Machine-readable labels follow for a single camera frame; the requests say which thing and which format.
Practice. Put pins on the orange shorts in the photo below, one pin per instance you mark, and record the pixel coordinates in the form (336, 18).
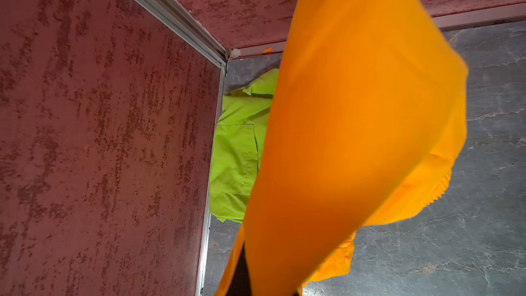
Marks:
(367, 121)

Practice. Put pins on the lime green shorts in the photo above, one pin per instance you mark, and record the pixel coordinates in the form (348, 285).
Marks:
(238, 146)

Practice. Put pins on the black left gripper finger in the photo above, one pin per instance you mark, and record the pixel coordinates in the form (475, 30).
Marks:
(240, 284)

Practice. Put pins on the left aluminium corner post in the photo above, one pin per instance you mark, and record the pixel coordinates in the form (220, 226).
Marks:
(173, 15)

